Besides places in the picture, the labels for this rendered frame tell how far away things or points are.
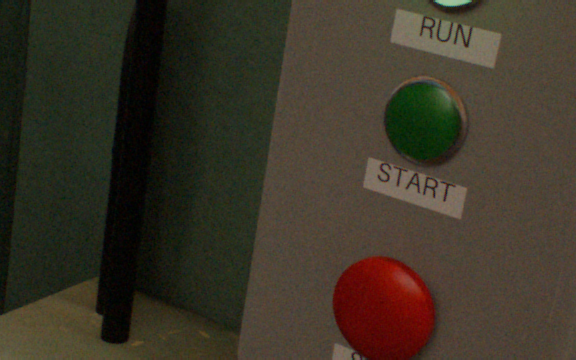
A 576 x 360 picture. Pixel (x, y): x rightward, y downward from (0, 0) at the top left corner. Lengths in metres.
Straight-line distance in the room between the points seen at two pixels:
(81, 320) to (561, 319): 0.19
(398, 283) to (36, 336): 0.15
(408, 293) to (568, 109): 0.07
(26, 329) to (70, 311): 0.02
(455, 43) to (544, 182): 0.04
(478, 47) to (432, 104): 0.02
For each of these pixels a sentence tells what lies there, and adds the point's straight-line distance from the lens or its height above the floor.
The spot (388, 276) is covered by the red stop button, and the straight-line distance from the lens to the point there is 0.33.
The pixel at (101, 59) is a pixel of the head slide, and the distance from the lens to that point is 0.52.
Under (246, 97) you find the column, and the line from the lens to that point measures 0.43.
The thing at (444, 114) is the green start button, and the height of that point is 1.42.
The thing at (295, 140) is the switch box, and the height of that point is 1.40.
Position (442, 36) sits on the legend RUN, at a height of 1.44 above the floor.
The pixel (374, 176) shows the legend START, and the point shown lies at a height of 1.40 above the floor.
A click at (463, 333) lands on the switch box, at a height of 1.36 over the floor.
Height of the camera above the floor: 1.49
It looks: 18 degrees down
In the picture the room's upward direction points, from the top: 9 degrees clockwise
